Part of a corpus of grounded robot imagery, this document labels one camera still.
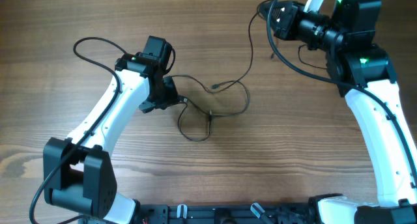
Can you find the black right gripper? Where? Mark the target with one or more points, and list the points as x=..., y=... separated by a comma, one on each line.
x=285, y=28

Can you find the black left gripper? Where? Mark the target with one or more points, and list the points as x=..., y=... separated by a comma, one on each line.
x=171, y=98

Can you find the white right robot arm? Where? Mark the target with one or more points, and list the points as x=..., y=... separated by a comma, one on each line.
x=365, y=77

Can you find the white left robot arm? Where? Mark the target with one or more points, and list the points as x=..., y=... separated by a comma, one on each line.
x=78, y=173

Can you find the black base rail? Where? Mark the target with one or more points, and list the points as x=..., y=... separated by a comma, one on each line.
x=228, y=214

